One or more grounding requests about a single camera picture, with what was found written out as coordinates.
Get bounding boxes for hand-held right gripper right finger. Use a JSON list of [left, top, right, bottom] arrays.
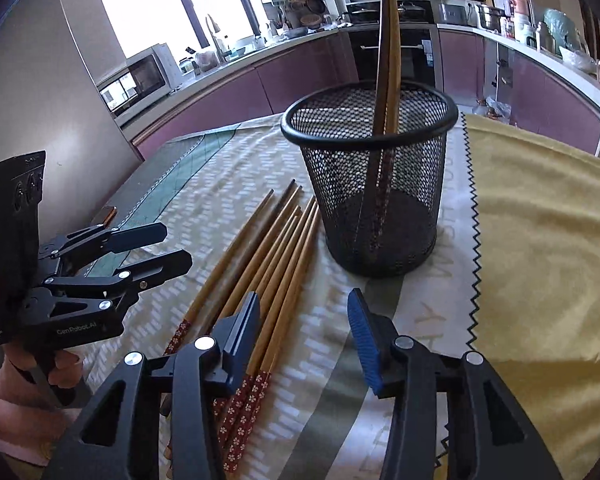
[[346, 287, 563, 480]]

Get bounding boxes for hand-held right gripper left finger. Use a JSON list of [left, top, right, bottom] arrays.
[[40, 291, 262, 480]]

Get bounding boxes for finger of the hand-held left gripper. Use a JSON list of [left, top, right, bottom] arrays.
[[39, 222, 169, 262], [44, 248, 194, 322]]

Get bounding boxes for bunch of wooden chopsticks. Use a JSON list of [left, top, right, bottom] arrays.
[[162, 179, 322, 461]]

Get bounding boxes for black mesh utensil holder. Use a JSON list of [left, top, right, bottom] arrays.
[[281, 80, 459, 277]]

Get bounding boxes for wooden chopstick red floral handle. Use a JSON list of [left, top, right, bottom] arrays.
[[355, 0, 391, 256], [372, 0, 402, 256]]

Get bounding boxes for person's left forearm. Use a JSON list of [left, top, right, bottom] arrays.
[[0, 372, 83, 467]]

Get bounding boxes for person's left hand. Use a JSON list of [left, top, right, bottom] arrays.
[[0, 342, 84, 411]]

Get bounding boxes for patterned beige green tablecloth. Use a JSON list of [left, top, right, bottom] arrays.
[[80, 110, 482, 480]]

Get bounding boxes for white microwave oven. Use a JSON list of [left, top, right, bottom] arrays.
[[96, 44, 183, 116]]

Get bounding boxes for yellow cloth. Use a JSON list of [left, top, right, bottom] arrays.
[[460, 112, 600, 480]]

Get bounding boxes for purple kitchen cabinets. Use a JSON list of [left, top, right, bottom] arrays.
[[130, 29, 600, 161]]

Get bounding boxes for kitchen faucet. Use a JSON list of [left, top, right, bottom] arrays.
[[205, 14, 229, 64]]

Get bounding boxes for window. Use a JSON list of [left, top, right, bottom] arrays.
[[90, 0, 261, 61]]

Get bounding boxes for clear plastic bag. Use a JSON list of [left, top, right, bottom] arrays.
[[472, 97, 519, 124]]

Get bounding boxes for black built-in oven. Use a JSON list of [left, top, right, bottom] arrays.
[[350, 26, 438, 93]]

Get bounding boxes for black wok with lid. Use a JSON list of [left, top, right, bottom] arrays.
[[397, 1, 432, 22], [344, 4, 381, 24]]

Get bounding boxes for silver metal appliance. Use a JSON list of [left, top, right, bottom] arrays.
[[437, 0, 476, 26]]

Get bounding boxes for steel pot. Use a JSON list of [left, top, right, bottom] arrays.
[[475, 2, 507, 31]]

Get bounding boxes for copper pink appliance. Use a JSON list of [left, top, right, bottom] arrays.
[[507, 0, 534, 22]]

